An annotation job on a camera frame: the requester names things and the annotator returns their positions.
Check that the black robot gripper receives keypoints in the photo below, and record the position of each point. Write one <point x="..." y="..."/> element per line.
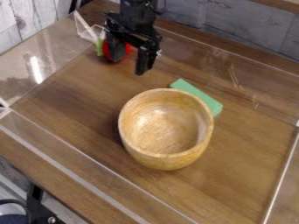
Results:
<point x="132" y="26"/>

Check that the red felt fruit ball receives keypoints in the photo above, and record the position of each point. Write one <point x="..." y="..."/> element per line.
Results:
<point x="99" y="45"/>

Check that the green rectangular block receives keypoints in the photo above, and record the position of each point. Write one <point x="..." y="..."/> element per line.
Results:
<point x="187" y="87"/>

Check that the round wooden bowl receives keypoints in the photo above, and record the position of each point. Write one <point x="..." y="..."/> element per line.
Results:
<point x="165" y="126"/>

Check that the black table clamp stand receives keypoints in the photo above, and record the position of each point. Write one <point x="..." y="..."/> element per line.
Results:
<point x="41" y="215"/>

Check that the clear acrylic tray enclosure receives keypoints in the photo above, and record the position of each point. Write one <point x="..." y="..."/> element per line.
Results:
<point x="63" y="96"/>

